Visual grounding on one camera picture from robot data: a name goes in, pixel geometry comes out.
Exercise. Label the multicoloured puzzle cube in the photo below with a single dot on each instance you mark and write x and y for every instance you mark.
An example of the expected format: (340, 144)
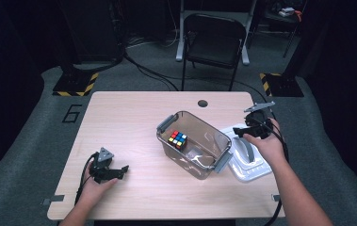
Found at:
(177, 139)

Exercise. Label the grey tape strip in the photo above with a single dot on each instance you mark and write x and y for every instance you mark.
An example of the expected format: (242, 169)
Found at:
(276, 197)
(53, 199)

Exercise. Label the small white box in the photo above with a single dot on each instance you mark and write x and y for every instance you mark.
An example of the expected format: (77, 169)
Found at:
(286, 12)

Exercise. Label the clear plastic storage box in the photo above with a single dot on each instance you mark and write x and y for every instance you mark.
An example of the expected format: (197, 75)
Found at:
(204, 157)

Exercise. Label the person's left hand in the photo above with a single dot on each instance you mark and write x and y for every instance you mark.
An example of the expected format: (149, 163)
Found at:
(93, 190)

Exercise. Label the black cabinet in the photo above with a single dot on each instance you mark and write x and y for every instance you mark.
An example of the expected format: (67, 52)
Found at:
(94, 31)

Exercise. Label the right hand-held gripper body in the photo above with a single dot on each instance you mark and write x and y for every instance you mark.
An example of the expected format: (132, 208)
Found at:
(257, 124)

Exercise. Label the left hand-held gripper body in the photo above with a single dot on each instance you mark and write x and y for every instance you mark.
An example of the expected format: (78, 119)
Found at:
(101, 172)

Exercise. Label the black folding chair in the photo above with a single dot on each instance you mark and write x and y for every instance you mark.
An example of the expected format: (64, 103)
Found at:
(212, 47)

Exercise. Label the person's right hand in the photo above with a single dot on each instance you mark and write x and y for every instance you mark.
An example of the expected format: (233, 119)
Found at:
(270, 149)

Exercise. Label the black stand base striped edge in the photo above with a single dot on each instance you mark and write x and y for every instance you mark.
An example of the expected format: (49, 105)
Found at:
(74, 84)
(284, 86)

